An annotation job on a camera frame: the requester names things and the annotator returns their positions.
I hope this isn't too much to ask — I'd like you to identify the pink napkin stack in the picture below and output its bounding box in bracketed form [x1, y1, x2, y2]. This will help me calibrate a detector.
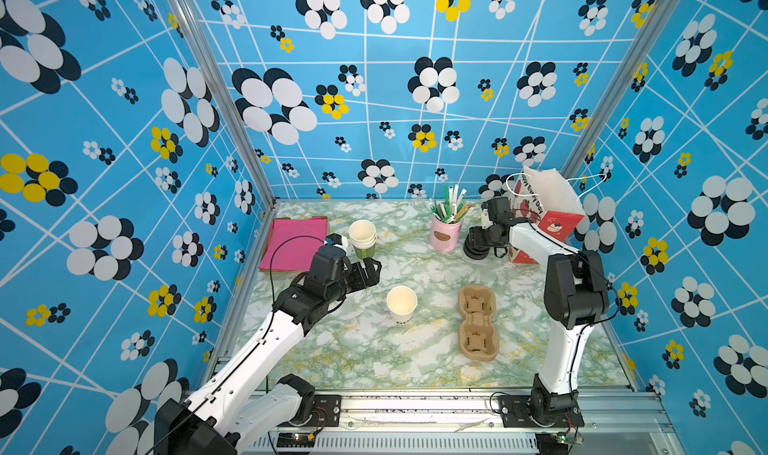
[259, 217, 328, 272]

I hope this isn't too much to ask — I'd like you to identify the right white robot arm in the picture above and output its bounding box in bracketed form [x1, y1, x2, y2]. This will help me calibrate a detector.
[464, 218, 609, 426]

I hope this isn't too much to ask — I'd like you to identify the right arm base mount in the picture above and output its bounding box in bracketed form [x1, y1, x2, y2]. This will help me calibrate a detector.
[492, 391, 585, 431]

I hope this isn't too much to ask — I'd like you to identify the white paper cup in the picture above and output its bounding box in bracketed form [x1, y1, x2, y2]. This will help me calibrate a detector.
[386, 286, 418, 324]

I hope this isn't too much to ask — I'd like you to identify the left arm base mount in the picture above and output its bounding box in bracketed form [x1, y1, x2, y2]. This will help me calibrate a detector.
[278, 393, 342, 429]

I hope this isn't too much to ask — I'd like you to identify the black cup lid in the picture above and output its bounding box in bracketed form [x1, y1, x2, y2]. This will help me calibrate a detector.
[463, 226, 490, 260]

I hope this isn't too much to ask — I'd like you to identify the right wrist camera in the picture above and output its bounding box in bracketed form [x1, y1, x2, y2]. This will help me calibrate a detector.
[483, 196, 515, 224]

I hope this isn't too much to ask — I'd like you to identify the pink straw holder cup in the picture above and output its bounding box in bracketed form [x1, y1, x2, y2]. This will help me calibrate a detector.
[429, 218, 462, 253]

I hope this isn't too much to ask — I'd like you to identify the brown cardboard cup carrier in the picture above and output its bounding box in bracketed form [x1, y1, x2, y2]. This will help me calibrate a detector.
[458, 285, 500, 362]

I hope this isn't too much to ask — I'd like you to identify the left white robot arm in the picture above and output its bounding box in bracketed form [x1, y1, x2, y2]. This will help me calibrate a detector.
[147, 244, 382, 454]

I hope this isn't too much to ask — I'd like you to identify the red paper gift bag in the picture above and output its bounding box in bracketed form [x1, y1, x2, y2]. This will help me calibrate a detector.
[504, 167, 586, 265]

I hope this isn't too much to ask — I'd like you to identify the stack of paper cups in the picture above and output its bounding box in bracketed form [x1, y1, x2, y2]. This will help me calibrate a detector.
[348, 220, 377, 259]

